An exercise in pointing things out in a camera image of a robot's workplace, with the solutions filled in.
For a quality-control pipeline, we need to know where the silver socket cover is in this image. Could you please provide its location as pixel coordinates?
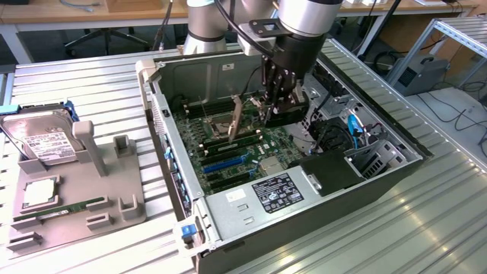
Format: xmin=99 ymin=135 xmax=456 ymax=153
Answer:
xmin=239 ymin=98 xmax=266 ymax=123

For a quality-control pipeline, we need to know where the light blue cable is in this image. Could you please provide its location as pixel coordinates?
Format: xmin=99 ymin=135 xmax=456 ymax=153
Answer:
xmin=59 ymin=0 xmax=102 ymax=13

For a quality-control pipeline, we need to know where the black slanted pole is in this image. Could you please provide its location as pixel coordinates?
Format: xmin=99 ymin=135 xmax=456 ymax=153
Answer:
xmin=357 ymin=0 xmax=404 ymax=57

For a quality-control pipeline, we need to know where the blue disk bracket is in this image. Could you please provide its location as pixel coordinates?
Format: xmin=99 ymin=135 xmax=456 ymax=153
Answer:
xmin=0 ymin=98 xmax=82 ymax=124

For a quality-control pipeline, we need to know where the silver hard disk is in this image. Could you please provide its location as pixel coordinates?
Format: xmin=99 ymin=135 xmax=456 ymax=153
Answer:
xmin=0 ymin=110 xmax=87 ymax=167

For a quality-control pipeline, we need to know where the blue expansion slot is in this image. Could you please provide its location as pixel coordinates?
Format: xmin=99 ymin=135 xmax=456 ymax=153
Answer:
xmin=203 ymin=159 xmax=251 ymax=174

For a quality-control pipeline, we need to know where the black expansion slot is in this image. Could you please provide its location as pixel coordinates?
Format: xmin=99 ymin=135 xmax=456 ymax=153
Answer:
xmin=209 ymin=176 xmax=254 ymax=191
xmin=199 ymin=155 xmax=245 ymax=168
xmin=207 ymin=171 xmax=249 ymax=183

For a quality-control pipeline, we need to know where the black power wire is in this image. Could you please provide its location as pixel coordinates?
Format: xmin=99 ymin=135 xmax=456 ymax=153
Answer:
xmin=309 ymin=110 xmax=346 ymax=152

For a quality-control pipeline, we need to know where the open grey PC case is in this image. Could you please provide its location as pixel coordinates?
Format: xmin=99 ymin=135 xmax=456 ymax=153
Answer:
xmin=137 ymin=42 xmax=436 ymax=274

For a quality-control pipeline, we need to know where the silver CPU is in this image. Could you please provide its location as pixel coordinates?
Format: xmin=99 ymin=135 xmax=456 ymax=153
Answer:
xmin=23 ymin=179 xmax=62 ymax=208

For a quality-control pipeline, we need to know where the silver chipset heatsink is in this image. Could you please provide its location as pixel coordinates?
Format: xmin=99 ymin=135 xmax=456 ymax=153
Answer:
xmin=261 ymin=158 xmax=285 ymax=174

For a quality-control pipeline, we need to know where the green motherboard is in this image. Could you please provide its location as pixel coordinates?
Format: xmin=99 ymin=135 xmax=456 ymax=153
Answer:
xmin=171 ymin=95 xmax=294 ymax=195

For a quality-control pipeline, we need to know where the black camera cable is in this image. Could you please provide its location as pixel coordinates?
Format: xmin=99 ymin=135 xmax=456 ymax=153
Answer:
xmin=213 ymin=0 xmax=285 ymax=59

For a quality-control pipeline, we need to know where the green RAM stick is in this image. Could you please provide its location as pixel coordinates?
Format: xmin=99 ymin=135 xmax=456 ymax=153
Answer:
xmin=14 ymin=196 xmax=106 ymax=222
xmin=203 ymin=133 xmax=263 ymax=154

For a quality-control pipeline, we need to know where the black looped wire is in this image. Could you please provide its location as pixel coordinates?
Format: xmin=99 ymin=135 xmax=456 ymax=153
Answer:
xmin=242 ymin=66 xmax=268 ymax=99

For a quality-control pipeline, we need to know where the aluminium frame rack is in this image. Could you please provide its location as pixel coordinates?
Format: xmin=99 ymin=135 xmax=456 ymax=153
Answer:
xmin=386 ymin=17 xmax=487 ymax=88

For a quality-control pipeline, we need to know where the silver power supply unit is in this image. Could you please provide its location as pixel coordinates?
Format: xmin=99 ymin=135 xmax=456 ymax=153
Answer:
xmin=203 ymin=166 xmax=325 ymax=242

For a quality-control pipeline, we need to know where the wooden desk white frame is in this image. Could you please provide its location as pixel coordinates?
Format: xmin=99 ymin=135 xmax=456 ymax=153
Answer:
xmin=337 ymin=0 xmax=480 ymax=55
xmin=0 ymin=0 xmax=191 ymax=65

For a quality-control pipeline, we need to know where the graphics card with silver bracket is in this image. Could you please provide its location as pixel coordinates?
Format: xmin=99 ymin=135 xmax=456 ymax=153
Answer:
xmin=227 ymin=93 xmax=309 ymax=143

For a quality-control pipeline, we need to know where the CPU socket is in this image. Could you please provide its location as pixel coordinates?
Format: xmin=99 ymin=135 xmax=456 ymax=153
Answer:
xmin=205 ymin=114 xmax=249 ymax=140

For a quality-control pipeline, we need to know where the black office chair base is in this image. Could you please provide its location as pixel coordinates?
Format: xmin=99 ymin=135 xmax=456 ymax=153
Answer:
xmin=326 ymin=16 xmax=349 ymax=35
xmin=63 ymin=27 xmax=150 ymax=57

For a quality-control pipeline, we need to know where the grey parts rack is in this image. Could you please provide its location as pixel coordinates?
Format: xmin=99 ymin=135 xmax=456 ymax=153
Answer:
xmin=7 ymin=119 xmax=150 ymax=259

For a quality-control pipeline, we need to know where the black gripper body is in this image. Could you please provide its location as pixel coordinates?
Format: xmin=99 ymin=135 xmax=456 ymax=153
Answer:
xmin=266 ymin=33 xmax=329 ymax=83

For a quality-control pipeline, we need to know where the black plastic shroud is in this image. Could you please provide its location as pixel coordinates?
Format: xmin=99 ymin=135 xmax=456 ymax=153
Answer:
xmin=288 ymin=150 xmax=369 ymax=198

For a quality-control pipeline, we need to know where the brown box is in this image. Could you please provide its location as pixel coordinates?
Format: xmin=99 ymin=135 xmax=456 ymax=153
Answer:
xmin=109 ymin=0 xmax=163 ymax=14

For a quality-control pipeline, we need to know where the perforated silver drive cage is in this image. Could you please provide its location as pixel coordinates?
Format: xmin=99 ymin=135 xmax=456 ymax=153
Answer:
xmin=284 ymin=82 xmax=333 ymax=156

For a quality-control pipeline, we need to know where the silver disk bay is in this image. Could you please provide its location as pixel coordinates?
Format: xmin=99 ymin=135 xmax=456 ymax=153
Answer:
xmin=345 ymin=139 xmax=409 ymax=179

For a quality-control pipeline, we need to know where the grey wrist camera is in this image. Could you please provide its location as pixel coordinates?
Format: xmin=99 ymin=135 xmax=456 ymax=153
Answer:
xmin=237 ymin=18 xmax=296 ymax=57

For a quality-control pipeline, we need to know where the black hanging cable with plug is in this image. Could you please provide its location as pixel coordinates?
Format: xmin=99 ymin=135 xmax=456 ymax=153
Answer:
xmin=154 ymin=0 xmax=175 ymax=53

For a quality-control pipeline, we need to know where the thin metal locking lever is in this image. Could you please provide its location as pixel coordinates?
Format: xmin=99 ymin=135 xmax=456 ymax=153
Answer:
xmin=198 ymin=95 xmax=210 ymax=122

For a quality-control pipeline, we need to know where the blue wire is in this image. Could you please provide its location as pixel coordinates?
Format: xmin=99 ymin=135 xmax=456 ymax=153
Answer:
xmin=346 ymin=114 xmax=362 ymax=150

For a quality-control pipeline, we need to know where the grey controller box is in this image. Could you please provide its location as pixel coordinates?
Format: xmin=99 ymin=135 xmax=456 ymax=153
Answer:
xmin=396 ymin=55 xmax=450 ymax=96

